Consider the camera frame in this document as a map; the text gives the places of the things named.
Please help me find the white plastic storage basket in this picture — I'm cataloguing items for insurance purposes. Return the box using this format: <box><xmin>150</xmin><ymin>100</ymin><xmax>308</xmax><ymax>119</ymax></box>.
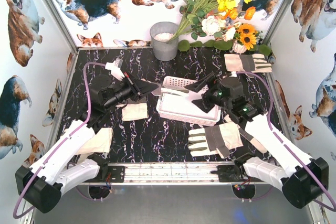
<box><xmin>156</xmin><ymin>76</ymin><xmax>221</xmax><ymax>126</ymax></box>

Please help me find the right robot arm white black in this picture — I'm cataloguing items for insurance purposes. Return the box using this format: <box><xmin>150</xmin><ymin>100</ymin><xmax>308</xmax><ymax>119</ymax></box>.
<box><xmin>185</xmin><ymin>73</ymin><xmax>329</xmax><ymax>209</ymax></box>

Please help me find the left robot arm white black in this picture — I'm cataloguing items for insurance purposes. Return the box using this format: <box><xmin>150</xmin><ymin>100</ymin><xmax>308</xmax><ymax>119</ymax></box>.
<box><xmin>15</xmin><ymin>72</ymin><xmax>158</xmax><ymax>214</ymax></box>

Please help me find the right edge work glove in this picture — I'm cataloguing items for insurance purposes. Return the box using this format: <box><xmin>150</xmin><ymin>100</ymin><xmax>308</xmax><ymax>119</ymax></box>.
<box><xmin>223</xmin><ymin>115</ymin><xmax>267</xmax><ymax>154</ymax></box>

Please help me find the grey metal bucket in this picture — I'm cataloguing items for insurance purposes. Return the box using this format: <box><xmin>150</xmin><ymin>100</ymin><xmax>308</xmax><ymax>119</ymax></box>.
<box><xmin>150</xmin><ymin>22</ymin><xmax>179</xmax><ymax>61</ymax></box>

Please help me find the artificial flower bouquet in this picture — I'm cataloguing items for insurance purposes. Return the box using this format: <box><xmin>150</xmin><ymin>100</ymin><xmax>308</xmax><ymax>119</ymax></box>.
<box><xmin>175</xmin><ymin>0</ymin><xmax>274</xmax><ymax>56</ymax></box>

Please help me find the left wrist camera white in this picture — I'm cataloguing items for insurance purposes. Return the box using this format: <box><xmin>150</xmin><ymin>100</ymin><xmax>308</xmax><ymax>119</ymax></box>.
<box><xmin>105</xmin><ymin>58</ymin><xmax>125</xmax><ymax>81</ymax></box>

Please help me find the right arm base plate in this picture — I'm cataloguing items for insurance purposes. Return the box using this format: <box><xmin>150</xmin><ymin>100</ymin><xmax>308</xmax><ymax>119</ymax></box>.
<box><xmin>210</xmin><ymin>165</ymin><xmax>261</xmax><ymax>183</ymax></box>

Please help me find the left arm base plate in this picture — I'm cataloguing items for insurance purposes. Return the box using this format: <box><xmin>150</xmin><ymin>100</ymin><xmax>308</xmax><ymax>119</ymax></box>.
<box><xmin>85</xmin><ymin>165</ymin><xmax>125</xmax><ymax>183</ymax></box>

